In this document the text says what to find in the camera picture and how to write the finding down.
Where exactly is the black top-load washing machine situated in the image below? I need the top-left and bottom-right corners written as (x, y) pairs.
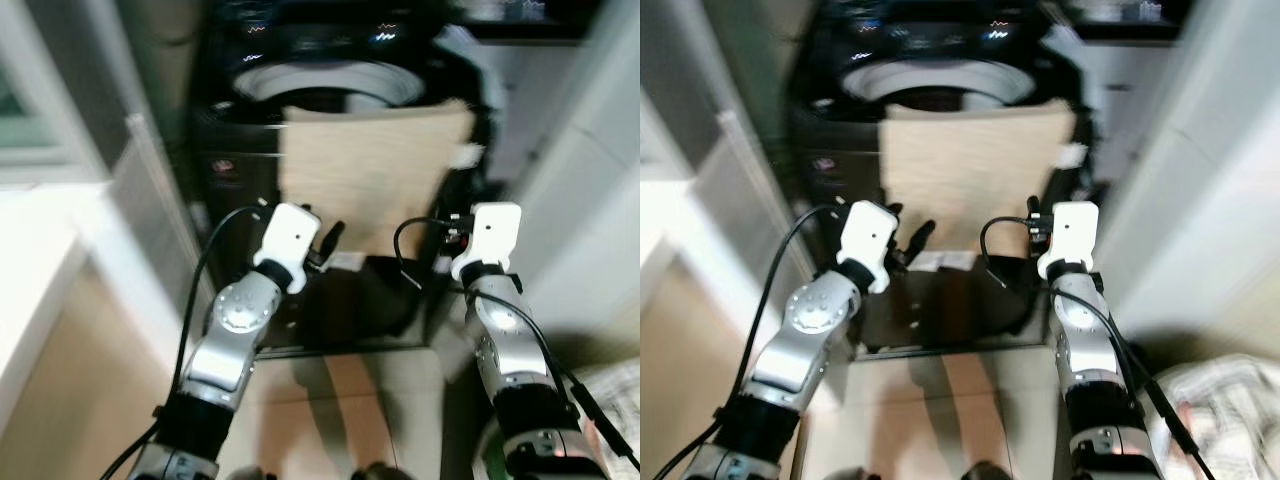
top-left (790, 0), bottom-right (1111, 351)
top-left (190, 0), bottom-right (506, 351)

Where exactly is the beige cloth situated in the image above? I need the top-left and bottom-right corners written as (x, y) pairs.
top-left (878, 98), bottom-right (1078, 256)
top-left (278, 98), bottom-right (477, 259)

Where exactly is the light grey cabinet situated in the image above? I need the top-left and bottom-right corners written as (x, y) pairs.
top-left (1100, 0), bottom-right (1280, 336)
top-left (505, 0), bottom-right (641, 336)

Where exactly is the white base cabinet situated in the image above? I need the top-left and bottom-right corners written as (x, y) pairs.
top-left (1085, 38), bottom-right (1191, 191)
top-left (478, 38), bottom-right (601, 191)

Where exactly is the clear washer lid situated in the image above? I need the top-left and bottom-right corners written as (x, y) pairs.
top-left (1040, 25), bottom-right (1103, 143)
top-left (435, 25), bottom-right (503, 151)

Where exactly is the grey metal panel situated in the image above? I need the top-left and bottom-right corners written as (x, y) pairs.
top-left (698, 108), bottom-right (806, 321)
top-left (105, 113), bottom-right (206, 331)

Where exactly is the black countertop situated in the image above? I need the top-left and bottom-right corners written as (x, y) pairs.
top-left (1060, 0), bottom-right (1196, 43)
top-left (450, 0), bottom-right (601, 43)

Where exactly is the plaid laundry cloth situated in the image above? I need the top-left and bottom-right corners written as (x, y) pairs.
top-left (1140, 355), bottom-right (1280, 480)
top-left (573, 358), bottom-right (641, 480)

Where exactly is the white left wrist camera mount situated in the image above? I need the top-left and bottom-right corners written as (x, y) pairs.
top-left (253, 203), bottom-right (323, 294)
top-left (837, 200), bottom-right (899, 294)

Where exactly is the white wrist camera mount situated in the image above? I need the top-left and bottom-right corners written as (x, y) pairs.
top-left (450, 202), bottom-right (523, 283)
top-left (1036, 201), bottom-right (1099, 281)
top-left (837, 200), bottom-right (899, 294)
top-left (253, 203), bottom-right (323, 294)

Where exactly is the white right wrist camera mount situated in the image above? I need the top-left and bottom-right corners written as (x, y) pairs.
top-left (1036, 201), bottom-right (1099, 281)
top-left (450, 202), bottom-right (523, 283)

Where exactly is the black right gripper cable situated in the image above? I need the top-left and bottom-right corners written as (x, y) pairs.
top-left (979, 216), bottom-right (1041, 289)
top-left (393, 217), bottom-right (453, 291)

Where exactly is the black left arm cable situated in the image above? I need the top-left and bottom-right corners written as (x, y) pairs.
top-left (100, 205), bottom-right (271, 480)
top-left (655, 205), bottom-right (841, 480)

